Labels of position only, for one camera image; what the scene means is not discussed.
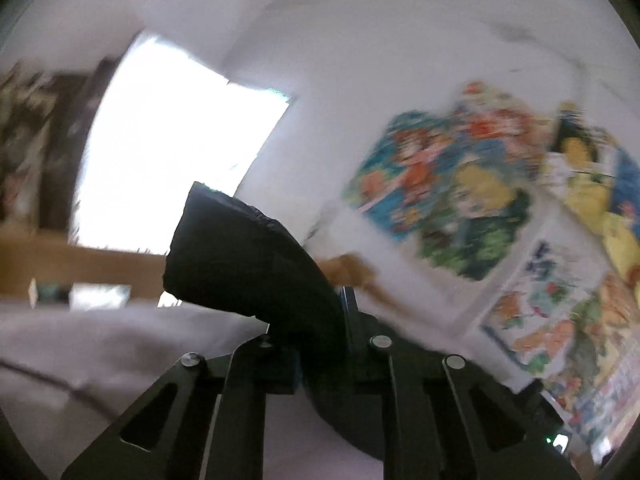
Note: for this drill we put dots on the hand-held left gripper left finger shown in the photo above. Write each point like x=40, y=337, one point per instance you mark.
x=280, y=366

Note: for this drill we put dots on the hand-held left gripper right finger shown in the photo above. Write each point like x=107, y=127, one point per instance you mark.
x=353, y=316

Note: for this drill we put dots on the black padded garment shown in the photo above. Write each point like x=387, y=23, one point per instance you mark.
x=240, y=260

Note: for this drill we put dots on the blond boy and girl drawing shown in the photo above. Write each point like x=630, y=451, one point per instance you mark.
x=450, y=200

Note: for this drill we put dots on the drink and orange slices drawing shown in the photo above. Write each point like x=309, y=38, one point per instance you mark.
x=545, y=310

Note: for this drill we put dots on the bright window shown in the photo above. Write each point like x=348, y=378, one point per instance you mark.
x=165, y=150

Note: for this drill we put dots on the brown-haired girl drawing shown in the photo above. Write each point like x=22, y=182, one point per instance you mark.
x=500, y=120

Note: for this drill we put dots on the yellow moon drawing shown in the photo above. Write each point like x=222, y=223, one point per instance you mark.
x=585, y=160

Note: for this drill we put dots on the dark patterned curtain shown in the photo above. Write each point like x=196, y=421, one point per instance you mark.
x=35, y=135

